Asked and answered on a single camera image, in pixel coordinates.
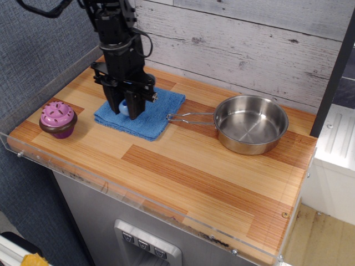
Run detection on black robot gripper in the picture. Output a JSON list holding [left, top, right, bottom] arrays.
[[91, 41, 158, 120]]

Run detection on blue and grey toy spoon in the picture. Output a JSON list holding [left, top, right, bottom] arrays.
[[119, 99, 129, 116]]

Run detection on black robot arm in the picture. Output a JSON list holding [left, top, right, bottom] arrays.
[[83, 1, 158, 120]]

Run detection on blue folded towel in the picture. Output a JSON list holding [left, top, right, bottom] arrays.
[[94, 88, 185, 141]]

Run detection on purple toy cupcake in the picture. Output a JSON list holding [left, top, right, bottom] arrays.
[[39, 101, 78, 139]]

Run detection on clear acrylic table guard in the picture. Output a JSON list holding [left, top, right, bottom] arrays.
[[2, 127, 316, 265]]

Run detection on stainless steel pot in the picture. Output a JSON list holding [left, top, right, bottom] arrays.
[[166, 95, 289, 155]]

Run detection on grey toy fridge cabinet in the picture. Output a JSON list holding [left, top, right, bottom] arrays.
[[54, 172, 257, 265]]

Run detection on silver dispenser button panel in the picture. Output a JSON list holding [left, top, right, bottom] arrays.
[[114, 219, 182, 265]]

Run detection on yellow object at corner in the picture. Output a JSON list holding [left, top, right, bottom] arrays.
[[20, 253, 49, 266]]

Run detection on white ribbed appliance top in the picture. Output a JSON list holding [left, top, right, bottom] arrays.
[[315, 104, 354, 171]]

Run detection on black frame bar right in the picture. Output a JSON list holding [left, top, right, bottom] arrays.
[[310, 11, 354, 137]]

